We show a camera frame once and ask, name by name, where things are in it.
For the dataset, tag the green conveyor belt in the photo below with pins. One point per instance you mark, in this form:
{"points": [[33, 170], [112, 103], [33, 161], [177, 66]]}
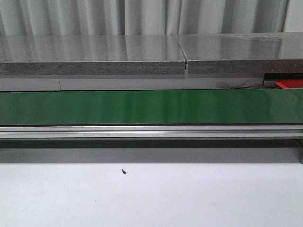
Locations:
{"points": [[272, 106]]}

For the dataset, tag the grey pleated curtain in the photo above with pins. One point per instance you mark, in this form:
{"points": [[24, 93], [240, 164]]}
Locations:
{"points": [[140, 17]]}

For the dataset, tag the conveyor support leg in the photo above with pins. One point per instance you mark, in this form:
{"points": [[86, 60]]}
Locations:
{"points": [[301, 152]]}

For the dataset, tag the grey stone counter slab left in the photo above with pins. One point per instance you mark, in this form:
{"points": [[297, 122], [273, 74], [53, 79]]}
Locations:
{"points": [[91, 55]]}

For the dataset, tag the red plastic tray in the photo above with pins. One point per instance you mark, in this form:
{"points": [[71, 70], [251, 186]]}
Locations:
{"points": [[289, 83]]}

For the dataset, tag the aluminium conveyor side rail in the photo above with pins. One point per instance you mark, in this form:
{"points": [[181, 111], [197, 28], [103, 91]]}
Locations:
{"points": [[246, 131]]}

